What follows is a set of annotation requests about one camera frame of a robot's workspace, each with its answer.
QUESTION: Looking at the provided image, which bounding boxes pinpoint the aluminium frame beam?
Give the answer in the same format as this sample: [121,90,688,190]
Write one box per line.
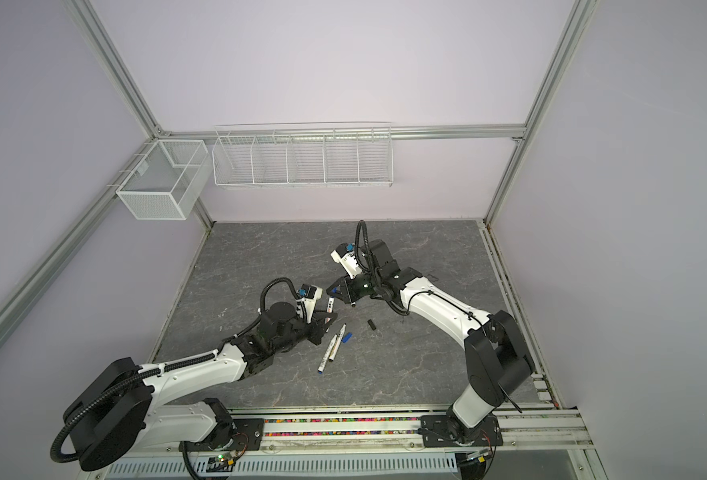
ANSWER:
[163,122,527,140]
[0,139,153,350]

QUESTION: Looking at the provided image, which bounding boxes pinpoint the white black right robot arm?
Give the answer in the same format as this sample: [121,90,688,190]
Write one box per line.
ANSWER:
[326,239,535,445]

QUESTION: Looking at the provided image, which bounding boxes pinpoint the right aluminium frame post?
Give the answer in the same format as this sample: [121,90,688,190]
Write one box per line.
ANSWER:
[483,0,599,228]

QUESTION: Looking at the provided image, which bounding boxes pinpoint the white marker blue end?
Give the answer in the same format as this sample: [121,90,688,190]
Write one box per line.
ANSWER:
[317,334,338,374]

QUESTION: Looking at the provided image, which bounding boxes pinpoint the white wire shelf basket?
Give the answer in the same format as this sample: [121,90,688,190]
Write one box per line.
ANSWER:
[212,122,395,188]

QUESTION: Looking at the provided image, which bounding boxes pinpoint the aluminium corner frame post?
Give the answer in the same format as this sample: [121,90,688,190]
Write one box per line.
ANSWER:
[61,0,164,139]

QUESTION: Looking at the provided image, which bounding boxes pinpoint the white mesh box basket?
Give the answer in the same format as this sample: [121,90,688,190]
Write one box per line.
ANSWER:
[117,139,212,221]

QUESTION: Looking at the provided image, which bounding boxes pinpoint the white vented cable duct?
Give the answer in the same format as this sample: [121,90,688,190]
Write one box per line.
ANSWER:
[104,452,459,479]

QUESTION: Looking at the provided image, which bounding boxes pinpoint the left aluminium frame beam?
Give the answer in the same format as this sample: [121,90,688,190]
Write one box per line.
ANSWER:
[0,139,153,350]

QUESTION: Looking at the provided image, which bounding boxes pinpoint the back aluminium frame beam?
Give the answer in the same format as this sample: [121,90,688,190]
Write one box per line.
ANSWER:
[163,122,527,140]

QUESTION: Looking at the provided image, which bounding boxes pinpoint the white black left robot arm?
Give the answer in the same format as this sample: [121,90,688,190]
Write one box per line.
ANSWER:
[49,302,337,472]

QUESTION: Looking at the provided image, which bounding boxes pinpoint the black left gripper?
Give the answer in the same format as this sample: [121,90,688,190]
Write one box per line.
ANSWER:
[271,306,336,353]

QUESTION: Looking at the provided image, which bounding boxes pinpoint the white marker black end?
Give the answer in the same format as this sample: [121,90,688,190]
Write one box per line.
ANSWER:
[328,324,347,361]

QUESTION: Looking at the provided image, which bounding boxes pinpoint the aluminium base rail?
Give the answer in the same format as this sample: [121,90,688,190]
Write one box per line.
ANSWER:
[88,410,595,460]

